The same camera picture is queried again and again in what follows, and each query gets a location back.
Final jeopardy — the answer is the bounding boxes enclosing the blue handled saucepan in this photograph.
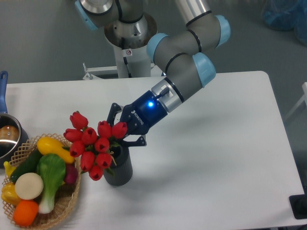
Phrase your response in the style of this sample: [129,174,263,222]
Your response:
[0,70,28,169]

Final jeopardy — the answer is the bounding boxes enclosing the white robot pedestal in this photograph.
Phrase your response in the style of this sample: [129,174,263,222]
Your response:
[83,13,157,80]

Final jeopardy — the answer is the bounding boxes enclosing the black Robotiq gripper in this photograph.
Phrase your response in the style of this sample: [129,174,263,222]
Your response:
[106,91,167,147]

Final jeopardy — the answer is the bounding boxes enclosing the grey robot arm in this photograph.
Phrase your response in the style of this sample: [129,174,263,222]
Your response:
[75,0,231,147]

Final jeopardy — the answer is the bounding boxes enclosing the yellow bell pepper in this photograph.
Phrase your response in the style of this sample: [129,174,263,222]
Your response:
[1,182,22,206]

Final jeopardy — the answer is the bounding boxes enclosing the purple red onion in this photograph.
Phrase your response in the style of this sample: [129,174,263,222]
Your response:
[63,164,78,184]

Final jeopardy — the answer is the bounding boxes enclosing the blue plastic bag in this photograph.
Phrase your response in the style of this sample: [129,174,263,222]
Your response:
[261,0,307,45]

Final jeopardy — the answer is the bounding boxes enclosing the green bok choy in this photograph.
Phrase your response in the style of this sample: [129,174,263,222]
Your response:
[36,153,66,214]

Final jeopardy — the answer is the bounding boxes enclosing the white frame at right edge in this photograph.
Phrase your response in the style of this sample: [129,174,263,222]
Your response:
[284,82,307,123]

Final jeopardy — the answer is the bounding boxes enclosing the yellow squash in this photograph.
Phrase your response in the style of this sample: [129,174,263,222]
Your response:
[36,137,75,164]

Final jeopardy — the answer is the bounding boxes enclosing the dark green cucumber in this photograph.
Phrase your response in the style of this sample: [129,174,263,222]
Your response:
[10,149,43,183]

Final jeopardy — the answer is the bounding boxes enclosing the orange fruit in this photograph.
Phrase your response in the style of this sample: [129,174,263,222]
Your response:
[13,200,38,227]

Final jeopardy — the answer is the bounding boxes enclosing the black device at table edge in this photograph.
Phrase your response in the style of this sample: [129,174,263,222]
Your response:
[289,194,307,219]

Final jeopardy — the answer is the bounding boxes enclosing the dark grey ribbed vase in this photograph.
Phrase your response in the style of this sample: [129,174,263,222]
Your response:
[104,146,133,186]

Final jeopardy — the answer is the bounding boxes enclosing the red tulip bouquet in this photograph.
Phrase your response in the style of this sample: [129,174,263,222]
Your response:
[64,111,128,181]

